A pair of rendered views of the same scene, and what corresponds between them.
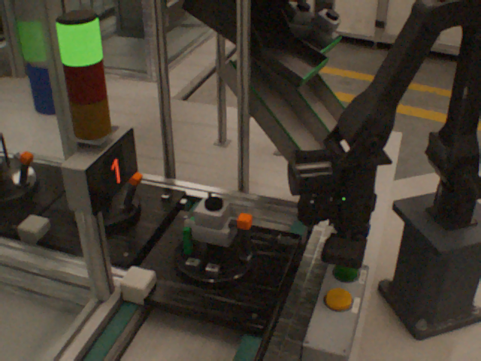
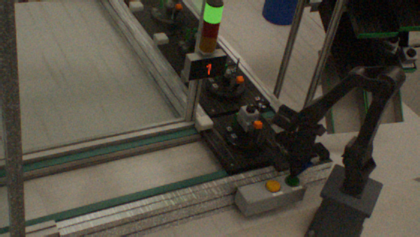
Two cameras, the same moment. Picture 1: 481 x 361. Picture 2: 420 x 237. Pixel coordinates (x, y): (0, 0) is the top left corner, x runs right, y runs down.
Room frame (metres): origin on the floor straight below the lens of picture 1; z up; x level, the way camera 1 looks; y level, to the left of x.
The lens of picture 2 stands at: (-0.59, -0.80, 2.27)
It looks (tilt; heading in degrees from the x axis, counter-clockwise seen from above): 39 degrees down; 37
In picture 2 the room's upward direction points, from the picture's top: 11 degrees clockwise
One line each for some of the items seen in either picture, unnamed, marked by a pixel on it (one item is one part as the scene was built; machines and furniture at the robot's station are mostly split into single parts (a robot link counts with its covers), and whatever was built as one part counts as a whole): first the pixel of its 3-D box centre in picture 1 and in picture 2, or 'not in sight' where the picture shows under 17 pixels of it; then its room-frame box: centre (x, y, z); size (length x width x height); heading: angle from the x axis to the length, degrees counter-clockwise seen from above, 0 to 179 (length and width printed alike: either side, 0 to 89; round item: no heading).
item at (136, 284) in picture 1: (138, 285); (203, 124); (0.67, 0.17, 0.97); 0.05 x 0.05 x 0.04; 71
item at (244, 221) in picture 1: (240, 235); (254, 130); (0.71, 0.01, 1.04); 0.04 x 0.02 x 0.08; 71
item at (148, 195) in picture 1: (101, 193); (226, 79); (0.87, 0.27, 1.01); 0.24 x 0.24 x 0.13; 71
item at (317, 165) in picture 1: (332, 157); (296, 117); (0.70, -0.13, 1.19); 0.12 x 0.08 x 0.11; 98
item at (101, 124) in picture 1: (90, 114); (208, 41); (0.65, 0.20, 1.28); 0.05 x 0.05 x 0.05
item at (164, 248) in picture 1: (216, 265); (243, 139); (0.73, 0.05, 0.96); 0.24 x 0.24 x 0.02; 71
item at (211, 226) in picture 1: (208, 217); (247, 114); (0.73, 0.06, 1.06); 0.08 x 0.04 x 0.07; 72
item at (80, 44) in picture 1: (80, 40); (213, 11); (0.65, 0.20, 1.38); 0.05 x 0.05 x 0.05
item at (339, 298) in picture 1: (338, 300); (272, 186); (0.64, -0.15, 0.96); 0.04 x 0.04 x 0.02
